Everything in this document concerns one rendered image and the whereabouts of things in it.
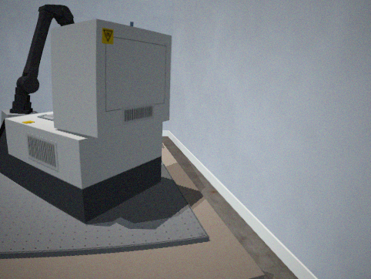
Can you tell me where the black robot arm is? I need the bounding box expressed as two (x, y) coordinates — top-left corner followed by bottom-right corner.
(10, 5), (74, 114)

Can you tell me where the white benchtop lab instrument with lid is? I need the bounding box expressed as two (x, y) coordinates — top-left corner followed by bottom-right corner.
(0, 19), (172, 223)

